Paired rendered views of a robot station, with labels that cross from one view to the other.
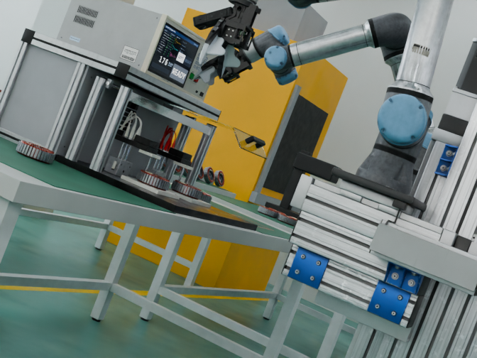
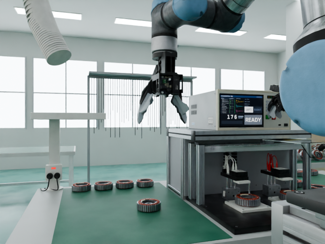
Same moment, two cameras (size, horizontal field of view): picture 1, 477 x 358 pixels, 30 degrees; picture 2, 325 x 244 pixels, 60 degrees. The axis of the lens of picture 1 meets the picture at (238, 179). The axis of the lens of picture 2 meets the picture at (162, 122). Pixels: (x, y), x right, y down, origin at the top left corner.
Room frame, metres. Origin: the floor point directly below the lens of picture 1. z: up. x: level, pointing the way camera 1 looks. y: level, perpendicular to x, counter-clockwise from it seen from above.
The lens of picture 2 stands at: (1.78, -0.44, 1.16)
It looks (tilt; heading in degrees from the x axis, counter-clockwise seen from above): 0 degrees down; 48
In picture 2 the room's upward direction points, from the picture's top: straight up
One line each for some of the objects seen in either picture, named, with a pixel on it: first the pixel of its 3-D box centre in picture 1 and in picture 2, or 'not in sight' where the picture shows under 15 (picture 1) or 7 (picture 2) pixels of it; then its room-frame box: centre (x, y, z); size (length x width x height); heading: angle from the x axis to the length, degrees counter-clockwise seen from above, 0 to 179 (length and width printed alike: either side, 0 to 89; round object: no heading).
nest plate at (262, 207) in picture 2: (150, 187); (247, 205); (2.93, 0.26, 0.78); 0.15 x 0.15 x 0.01; 65
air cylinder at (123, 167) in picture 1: (118, 166); (230, 192); (2.99, 0.39, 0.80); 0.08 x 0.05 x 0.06; 155
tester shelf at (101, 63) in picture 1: (128, 78); (233, 132); (3.17, 0.50, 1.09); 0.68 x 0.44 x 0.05; 155
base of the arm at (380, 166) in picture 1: (388, 168); not in sight; (2.34, -0.36, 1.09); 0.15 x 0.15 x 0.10
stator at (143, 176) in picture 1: (153, 180); (247, 199); (2.93, 0.26, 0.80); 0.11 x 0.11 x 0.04
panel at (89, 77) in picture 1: (124, 129); (240, 164); (3.14, 0.44, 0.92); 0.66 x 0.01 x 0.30; 155
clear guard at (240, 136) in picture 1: (218, 131); (303, 146); (3.22, 0.13, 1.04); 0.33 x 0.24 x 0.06; 65
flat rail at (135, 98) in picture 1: (171, 114); (257, 147); (3.08, 0.30, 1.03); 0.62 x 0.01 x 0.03; 155
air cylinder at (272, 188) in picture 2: (153, 176); (271, 189); (3.21, 0.29, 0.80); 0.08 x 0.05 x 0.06; 155
